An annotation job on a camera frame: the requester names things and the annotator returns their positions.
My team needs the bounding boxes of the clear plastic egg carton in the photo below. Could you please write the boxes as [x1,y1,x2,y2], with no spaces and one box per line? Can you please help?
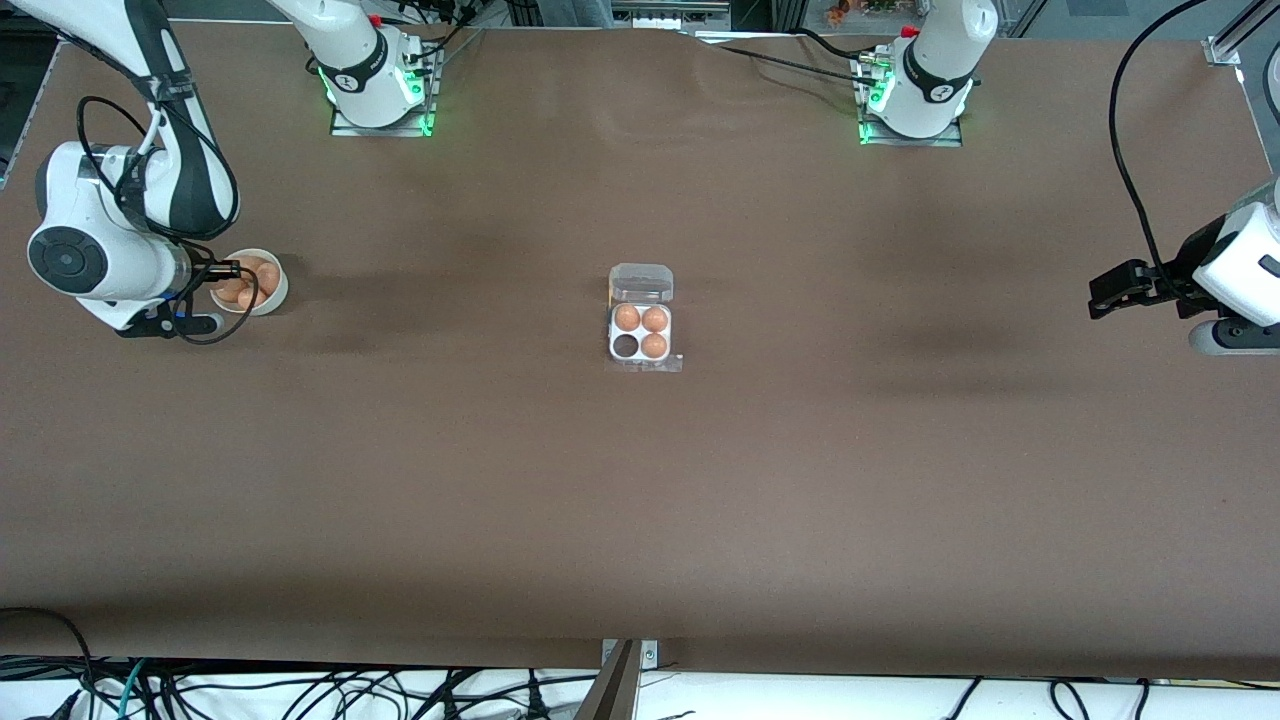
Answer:
[607,262,685,375]

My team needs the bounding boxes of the small white bowl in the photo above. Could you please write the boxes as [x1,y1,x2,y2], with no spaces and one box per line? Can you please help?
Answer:
[210,248,290,317]

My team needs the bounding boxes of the aluminium corner profile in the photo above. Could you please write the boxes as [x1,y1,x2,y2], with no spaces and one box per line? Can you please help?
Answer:
[1203,0,1280,67]

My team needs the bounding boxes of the person legs in jeans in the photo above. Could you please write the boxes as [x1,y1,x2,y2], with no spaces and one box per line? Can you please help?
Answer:
[540,0,617,29]

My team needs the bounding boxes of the brown table cover sheet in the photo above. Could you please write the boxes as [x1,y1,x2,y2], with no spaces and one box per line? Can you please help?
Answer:
[0,20,1280,681]

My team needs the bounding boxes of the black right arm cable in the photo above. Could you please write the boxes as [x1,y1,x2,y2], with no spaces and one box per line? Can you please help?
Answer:
[78,95,263,347]

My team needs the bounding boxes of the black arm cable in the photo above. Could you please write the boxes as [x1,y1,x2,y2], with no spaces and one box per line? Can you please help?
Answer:
[78,95,263,347]
[1107,0,1219,301]

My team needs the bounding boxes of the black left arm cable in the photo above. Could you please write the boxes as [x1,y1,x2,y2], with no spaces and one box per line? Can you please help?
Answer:
[1107,0,1219,301]

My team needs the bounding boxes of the aluminium table edge frame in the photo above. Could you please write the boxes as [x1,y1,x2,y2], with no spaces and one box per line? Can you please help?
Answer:
[1238,65,1280,176]

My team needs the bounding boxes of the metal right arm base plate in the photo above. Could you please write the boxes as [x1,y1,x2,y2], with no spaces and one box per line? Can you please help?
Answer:
[330,45,438,138]

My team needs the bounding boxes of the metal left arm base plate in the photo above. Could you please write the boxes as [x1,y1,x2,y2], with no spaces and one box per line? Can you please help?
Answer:
[858,55,964,148]

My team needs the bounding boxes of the black base cable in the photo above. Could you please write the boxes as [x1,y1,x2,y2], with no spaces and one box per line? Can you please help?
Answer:
[405,18,476,63]

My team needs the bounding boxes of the short black table cable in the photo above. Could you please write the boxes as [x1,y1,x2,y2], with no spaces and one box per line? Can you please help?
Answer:
[795,28,873,63]

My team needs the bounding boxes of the black looped floor cable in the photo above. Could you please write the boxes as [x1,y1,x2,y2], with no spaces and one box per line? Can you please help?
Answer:
[0,607,96,720]

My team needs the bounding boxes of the long black table cable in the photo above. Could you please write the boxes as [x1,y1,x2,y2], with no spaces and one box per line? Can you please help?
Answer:
[700,42,881,89]

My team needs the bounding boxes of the teal cable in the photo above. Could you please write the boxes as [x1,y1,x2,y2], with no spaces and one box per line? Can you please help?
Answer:
[118,658,151,720]

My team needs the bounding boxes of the metal frame rack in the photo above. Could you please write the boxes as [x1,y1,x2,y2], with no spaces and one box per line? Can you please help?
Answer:
[612,0,771,31]

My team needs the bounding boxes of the dark camera mount pole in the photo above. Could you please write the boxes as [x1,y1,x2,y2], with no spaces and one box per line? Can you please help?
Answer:
[573,640,642,720]

